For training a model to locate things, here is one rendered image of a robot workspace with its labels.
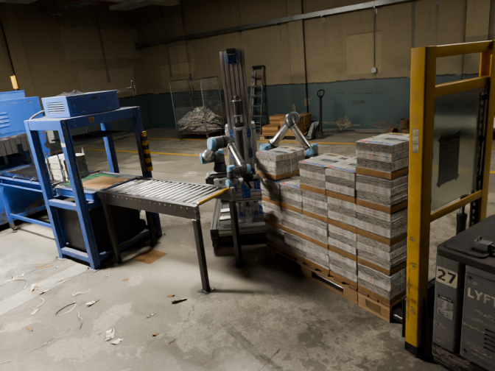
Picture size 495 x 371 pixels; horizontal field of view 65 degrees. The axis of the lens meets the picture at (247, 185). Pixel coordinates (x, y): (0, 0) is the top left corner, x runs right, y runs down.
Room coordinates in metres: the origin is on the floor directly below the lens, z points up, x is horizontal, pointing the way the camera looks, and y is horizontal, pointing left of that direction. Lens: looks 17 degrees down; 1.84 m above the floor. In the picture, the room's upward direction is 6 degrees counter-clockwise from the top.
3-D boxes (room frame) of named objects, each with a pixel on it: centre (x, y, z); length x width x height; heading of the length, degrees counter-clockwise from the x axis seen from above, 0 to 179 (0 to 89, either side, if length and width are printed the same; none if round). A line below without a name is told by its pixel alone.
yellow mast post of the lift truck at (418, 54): (2.05, -0.95, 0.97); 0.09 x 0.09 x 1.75; 33
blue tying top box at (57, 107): (4.25, 1.64, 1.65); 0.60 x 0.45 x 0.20; 144
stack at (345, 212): (3.20, -0.60, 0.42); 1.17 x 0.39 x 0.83; 33
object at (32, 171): (4.92, 2.55, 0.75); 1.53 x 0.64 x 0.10; 54
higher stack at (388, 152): (2.59, -0.99, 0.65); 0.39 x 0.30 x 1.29; 123
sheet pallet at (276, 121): (10.11, -1.17, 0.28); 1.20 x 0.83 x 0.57; 54
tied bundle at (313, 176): (3.09, -0.67, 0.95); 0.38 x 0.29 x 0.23; 124
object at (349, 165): (2.85, -0.83, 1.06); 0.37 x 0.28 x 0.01; 123
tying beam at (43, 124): (4.25, 1.64, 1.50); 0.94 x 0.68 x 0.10; 144
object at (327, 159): (3.08, -0.66, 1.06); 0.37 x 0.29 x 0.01; 124
